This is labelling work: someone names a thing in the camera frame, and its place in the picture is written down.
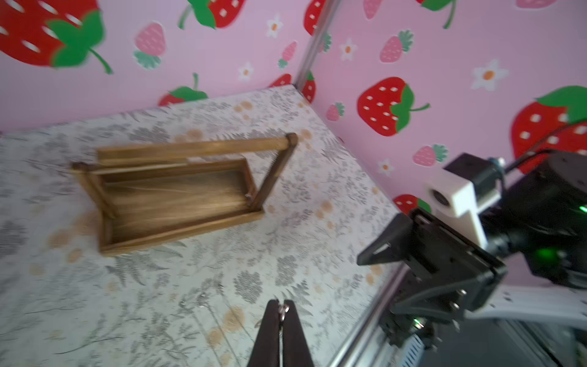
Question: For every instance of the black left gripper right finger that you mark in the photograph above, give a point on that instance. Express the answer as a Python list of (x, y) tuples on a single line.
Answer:
[(295, 350)]

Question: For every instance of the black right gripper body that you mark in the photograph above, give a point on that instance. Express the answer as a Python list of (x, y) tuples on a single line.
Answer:
[(449, 275)]

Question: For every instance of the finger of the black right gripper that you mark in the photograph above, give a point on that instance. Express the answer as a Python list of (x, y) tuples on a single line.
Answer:
[(400, 325), (391, 246)]

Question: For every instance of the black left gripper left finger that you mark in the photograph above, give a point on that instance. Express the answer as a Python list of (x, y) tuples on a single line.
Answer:
[(266, 349)]

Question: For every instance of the wooden jewelry display stand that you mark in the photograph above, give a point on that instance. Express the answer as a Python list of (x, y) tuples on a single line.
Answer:
[(149, 195)]

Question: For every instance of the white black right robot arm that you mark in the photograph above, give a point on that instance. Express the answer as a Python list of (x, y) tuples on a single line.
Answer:
[(543, 217)]

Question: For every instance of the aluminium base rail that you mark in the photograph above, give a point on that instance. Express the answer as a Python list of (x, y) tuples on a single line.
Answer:
[(367, 344)]

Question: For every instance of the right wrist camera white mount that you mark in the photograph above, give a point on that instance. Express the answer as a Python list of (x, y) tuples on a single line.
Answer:
[(462, 191)]

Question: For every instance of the aluminium corner frame post right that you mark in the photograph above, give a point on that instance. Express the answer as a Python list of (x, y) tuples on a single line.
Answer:
[(327, 16)]

